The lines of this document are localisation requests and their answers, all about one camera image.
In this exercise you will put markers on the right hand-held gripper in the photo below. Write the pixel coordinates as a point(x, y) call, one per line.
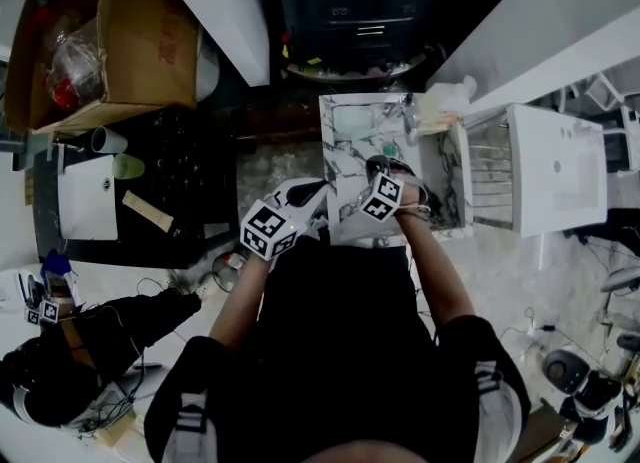
point(382, 198)

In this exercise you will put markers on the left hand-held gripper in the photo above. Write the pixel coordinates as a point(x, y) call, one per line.
point(265, 231)

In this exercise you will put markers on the person's left forearm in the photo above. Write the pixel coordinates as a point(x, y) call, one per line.
point(237, 301)

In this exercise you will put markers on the person's right forearm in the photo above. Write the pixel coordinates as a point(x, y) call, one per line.
point(437, 271)

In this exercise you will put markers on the white pump soap bottle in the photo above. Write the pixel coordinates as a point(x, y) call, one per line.
point(450, 93)

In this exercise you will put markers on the person's right hand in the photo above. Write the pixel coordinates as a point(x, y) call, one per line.
point(411, 198)

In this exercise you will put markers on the person's left shoe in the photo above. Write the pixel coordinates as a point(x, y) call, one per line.
point(320, 228)

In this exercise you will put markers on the thin wrist band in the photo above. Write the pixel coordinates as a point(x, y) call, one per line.
point(415, 210)

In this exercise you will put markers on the marble sink vanity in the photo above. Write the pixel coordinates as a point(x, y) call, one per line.
point(350, 221)

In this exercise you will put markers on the green sink drain plug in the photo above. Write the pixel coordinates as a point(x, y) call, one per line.
point(390, 149)

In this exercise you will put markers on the chrome faucet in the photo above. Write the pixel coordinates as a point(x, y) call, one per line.
point(410, 118)

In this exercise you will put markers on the white bottle with red cap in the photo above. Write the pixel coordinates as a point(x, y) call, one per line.
point(235, 261)

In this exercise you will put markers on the chrome rack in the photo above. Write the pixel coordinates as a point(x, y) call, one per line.
point(492, 176)

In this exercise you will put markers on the black table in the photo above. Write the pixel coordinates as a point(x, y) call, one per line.
point(190, 166)

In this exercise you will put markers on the round black tray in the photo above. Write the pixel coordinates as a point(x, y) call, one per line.
point(350, 71)

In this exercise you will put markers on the beige wooden board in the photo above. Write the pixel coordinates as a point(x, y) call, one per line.
point(147, 211)

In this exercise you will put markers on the person's black clothing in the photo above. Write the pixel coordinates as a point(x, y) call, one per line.
point(340, 351)

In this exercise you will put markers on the white ceramic sink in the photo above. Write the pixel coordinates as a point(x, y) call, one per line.
point(540, 171)

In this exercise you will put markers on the white round bucket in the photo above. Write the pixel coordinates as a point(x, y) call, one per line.
point(207, 68)

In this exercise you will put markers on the green cup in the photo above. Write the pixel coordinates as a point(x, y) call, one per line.
point(129, 167)

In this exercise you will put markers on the white cup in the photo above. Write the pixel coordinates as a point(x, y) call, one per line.
point(112, 140)

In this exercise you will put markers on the white partition board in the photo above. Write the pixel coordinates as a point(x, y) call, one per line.
point(225, 6)
point(530, 36)

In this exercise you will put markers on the small white inset sink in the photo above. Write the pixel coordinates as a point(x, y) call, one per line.
point(87, 198)

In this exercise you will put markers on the large open cardboard box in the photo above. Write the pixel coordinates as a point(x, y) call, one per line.
point(145, 46)

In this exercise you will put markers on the clear bag with red item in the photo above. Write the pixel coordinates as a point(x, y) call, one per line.
point(75, 73)

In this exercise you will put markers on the white metal chair frame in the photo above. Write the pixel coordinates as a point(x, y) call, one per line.
point(605, 96)

